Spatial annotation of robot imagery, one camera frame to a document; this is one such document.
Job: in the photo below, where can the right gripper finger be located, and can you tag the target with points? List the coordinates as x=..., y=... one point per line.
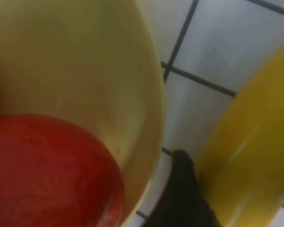
x=182, y=194

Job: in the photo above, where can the strongly curved yellow banana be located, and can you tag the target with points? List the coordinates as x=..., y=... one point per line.
x=250, y=146

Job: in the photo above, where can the red apple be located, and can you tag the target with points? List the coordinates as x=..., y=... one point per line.
x=49, y=170

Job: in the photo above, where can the yellow round plate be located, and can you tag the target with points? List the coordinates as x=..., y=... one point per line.
x=73, y=59

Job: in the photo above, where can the white black-grid tablecloth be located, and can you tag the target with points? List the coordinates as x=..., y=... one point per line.
x=215, y=35

